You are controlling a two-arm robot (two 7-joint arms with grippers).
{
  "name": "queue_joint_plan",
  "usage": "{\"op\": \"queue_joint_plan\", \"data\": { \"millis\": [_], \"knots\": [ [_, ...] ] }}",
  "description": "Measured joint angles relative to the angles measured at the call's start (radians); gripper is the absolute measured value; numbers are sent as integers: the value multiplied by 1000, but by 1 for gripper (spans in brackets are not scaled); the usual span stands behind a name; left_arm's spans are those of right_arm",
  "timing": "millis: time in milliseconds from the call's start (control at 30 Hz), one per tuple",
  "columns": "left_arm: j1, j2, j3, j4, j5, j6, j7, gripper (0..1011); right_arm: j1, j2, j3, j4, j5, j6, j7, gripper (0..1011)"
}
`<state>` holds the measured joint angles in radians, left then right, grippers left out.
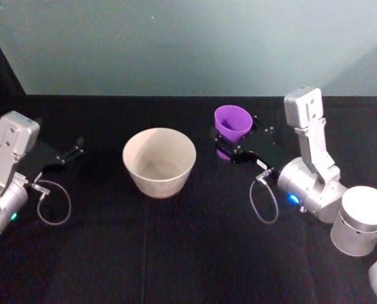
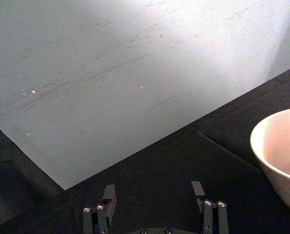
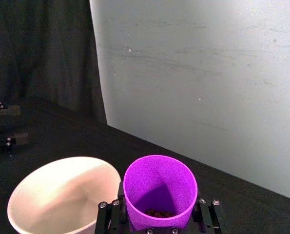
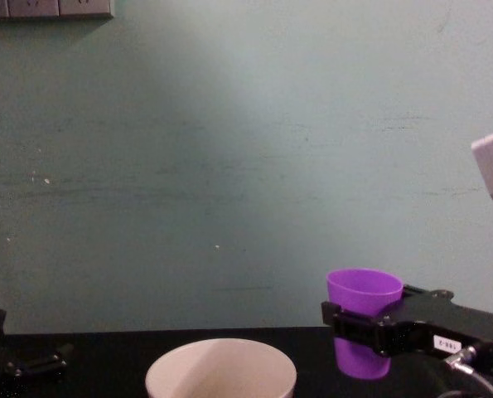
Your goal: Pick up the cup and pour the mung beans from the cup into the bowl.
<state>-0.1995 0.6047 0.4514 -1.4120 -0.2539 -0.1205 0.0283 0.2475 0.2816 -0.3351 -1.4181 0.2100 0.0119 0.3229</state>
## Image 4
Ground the white round cup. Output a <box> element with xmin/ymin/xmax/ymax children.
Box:
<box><xmin>145</xmin><ymin>337</ymin><xmax>298</xmax><ymax>398</ymax></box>

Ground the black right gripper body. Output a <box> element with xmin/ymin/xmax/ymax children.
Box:
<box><xmin>394</xmin><ymin>296</ymin><xmax>493</xmax><ymax>376</ymax></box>

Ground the purple plastic cup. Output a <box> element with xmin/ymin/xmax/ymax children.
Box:
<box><xmin>326</xmin><ymin>268</ymin><xmax>404</xmax><ymax>381</ymax></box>

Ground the black table cloth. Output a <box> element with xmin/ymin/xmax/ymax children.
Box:
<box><xmin>0</xmin><ymin>326</ymin><xmax>493</xmax><ymax>398</ymax></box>

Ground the thin grey gripper cable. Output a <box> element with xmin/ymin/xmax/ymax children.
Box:
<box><xmin>443</xmin><ymin>347</ymin><xmax>493</xmax><ymax>398</ymax></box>

